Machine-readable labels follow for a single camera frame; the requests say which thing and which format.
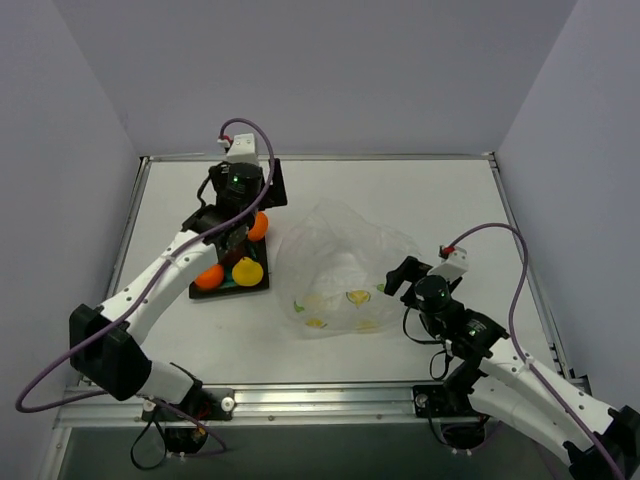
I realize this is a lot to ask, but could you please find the orange fake fruit slice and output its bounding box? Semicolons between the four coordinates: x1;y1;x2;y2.
247;211;269;242

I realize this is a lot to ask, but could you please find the yellow fake lemon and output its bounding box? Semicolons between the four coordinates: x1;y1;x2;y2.
231;257;264;288

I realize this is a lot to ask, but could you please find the orange fake tangerine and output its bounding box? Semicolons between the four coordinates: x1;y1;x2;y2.
194;264;225;291

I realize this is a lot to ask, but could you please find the clear printed plastic bag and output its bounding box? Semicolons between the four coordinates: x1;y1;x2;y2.
272;199;419;339

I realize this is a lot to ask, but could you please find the dark red fake fruit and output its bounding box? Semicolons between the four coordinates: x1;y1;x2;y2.
218;241;252;269

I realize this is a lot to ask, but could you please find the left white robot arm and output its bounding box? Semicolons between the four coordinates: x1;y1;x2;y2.
69;158;287;419

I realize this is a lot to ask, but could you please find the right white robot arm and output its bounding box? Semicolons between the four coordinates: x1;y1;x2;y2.
384;256;639;479

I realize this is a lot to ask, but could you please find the square teal ceramic plate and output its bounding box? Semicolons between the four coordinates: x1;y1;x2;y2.
188;238;270;300

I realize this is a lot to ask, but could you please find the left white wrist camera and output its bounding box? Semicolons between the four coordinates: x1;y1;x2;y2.
226;133;259;165

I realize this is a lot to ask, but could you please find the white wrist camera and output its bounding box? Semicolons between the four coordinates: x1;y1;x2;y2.
226;133;259;165
429;246;469;282

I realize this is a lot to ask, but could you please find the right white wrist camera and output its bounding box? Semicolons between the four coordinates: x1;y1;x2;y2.
429;246;469;282

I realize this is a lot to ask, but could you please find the aluminium front rail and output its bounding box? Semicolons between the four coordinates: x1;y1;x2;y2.
53;377;598;429

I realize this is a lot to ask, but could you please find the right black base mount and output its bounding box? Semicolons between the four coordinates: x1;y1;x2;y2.
411;383;484;451

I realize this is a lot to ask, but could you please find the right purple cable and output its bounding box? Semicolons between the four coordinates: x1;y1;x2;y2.
438;222;626;480

